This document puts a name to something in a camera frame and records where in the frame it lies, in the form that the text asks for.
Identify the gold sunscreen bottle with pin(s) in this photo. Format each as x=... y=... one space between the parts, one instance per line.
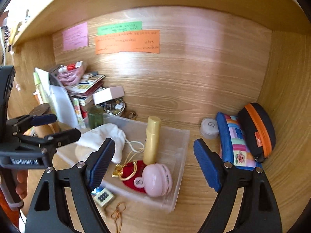
x=152 y=140

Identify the green sticky note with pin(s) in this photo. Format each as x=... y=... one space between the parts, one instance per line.
x=119 y=27

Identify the red charm with gold ribbon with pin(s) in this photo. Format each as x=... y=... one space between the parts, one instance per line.
x=130 y=172

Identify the green spray bottle background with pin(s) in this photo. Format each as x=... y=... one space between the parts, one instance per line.
x=40 y=89

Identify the small bowl of trinkets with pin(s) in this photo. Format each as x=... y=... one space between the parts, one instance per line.
x=114 y=107

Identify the cream jar with clear lid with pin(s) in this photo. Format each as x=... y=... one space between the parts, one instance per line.
x=82 y=153

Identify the clear plastic storage bin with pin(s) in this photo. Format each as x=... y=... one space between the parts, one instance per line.
x=172 y=152

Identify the pink macaron-shaped case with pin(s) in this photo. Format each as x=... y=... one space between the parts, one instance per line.
x=157 y=180

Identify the fruit pattern booklet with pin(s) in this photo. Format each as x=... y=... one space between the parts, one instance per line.
x=78 y=112

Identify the stack of books and packets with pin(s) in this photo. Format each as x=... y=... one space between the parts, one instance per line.
x=84 y=91

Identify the white rectangular box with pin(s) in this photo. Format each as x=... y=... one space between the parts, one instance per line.
x=108 y=94

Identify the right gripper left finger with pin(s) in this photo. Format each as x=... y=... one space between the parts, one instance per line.
x=49 y=211

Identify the pink sticky note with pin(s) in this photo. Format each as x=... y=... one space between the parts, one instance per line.
x=75 y=37

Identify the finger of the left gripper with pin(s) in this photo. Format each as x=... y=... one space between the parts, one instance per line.
x=25 y=122
x=57 y=139

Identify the brown mug with lid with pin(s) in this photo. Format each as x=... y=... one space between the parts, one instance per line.
x=44 y=130

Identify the orange sticky note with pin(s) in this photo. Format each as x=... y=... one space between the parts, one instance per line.
x=147 y=41

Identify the pink packet with red label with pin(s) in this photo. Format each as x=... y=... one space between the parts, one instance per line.
x=71 y=74

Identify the white drawstring pouch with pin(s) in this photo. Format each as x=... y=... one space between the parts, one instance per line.
x=96 y=137

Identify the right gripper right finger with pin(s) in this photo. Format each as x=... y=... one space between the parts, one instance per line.
x=258 y=211

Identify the left hand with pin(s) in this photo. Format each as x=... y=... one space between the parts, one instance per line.
x=21 y=186

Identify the blue patchwork pencil case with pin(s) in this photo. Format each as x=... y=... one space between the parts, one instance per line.
x=233 y=146

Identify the white round tape roll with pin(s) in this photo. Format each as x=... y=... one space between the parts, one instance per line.
x=209 y=128

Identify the mahjong tile charm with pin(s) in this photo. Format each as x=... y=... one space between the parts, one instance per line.
x=103 y=197

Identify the black orange zip pouch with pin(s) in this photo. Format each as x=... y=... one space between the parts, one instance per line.
x=259 y=131

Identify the green glass spray bottle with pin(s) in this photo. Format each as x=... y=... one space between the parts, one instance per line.
x=95 y=116

